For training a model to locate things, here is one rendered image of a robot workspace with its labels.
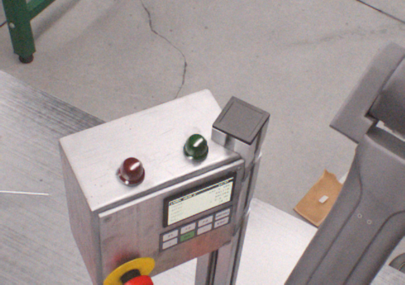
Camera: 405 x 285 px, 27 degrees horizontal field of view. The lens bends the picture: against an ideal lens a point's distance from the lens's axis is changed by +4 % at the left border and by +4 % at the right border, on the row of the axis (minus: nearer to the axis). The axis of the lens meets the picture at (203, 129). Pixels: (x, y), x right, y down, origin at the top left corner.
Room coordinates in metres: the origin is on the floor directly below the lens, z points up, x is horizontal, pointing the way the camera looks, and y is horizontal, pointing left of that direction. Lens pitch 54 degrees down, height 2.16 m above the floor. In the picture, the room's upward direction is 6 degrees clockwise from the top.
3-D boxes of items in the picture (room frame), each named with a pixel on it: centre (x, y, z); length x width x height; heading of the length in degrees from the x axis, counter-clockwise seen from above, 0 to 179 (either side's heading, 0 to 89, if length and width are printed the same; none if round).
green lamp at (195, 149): (0.46, 0.01, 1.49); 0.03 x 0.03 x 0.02
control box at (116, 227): (0.46, 0.05, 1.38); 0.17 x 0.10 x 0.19; 121
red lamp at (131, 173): (0.42, 0.07, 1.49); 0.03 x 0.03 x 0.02
